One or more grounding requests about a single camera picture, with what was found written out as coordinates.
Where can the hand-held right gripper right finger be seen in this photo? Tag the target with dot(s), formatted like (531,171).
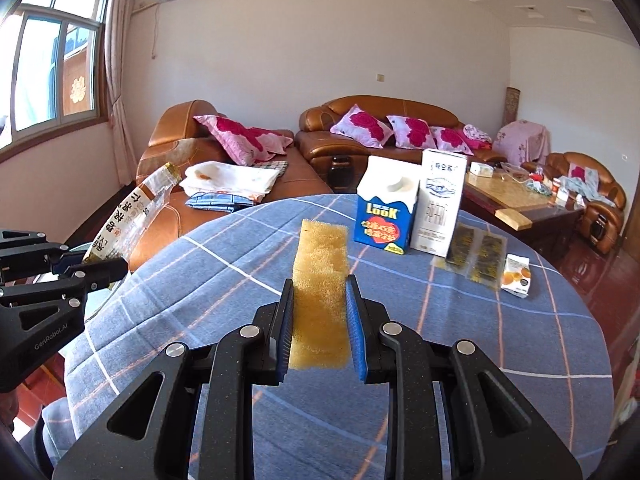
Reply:
(354,332)

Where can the light blue cloth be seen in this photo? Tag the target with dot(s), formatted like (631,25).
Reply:
(590,185)

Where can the white tissue box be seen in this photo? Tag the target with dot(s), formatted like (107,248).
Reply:
(480,169)

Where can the blue milk carton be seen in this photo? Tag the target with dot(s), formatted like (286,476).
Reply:
(382,230)

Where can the checkered cloth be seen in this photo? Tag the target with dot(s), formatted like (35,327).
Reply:
(272,166)

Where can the small medicine bottle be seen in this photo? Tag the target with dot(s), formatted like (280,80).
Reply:
(556,187)

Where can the wooden coffee table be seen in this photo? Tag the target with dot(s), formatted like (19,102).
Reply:
(500,195)

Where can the small pink floral cushion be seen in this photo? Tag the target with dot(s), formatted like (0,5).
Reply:
(477,134)

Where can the tall patterned floor vase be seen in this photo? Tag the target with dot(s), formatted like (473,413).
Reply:
(512,105)

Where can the pink floral pillow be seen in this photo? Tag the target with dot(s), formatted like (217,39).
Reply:
(365,127)
(240,137)
(577,171)
(412,132)
(450,140)

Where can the yellow sponge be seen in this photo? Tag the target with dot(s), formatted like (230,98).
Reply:
(320,285)

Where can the person's left forearm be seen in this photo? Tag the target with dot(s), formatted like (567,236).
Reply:
(7,415)

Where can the black gold sachet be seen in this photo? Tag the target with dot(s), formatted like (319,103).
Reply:
(462,247)
(487,260)

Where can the clear brown label noodle packet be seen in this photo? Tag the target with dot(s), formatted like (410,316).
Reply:
(130,215)

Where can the brown leather three-seat sofa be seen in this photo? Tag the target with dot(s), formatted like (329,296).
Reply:
(320,150)

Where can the white milk carton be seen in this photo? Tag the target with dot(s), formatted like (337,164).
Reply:
(437,210)

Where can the small white orange snack packet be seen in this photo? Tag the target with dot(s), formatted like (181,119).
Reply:
(517,277)

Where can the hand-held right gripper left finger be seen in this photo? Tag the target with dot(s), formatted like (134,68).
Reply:
(286,332)

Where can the blue striped folded cloth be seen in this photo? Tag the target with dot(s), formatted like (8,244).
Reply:
(215,201)

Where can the red paper window decal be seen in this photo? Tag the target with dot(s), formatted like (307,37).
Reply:
(77,90)

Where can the brown leather armchair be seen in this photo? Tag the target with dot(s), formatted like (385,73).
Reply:
(607,220)

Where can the brown leather chaise sofa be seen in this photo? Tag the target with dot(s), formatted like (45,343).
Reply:
(165,135)

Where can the sliding glass window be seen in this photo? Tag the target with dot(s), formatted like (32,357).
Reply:
(40,60)

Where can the folded white cloth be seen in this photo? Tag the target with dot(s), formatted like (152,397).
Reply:
(235,177)

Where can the round enamel tray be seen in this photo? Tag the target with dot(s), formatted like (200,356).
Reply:
(102,302)

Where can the pink floral curtain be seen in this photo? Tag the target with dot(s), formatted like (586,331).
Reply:
(120,85)

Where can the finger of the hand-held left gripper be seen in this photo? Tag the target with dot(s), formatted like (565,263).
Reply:
(100,272)
(62,262)

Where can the pink floral furniture cover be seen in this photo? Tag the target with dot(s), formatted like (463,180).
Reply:
(520,142)

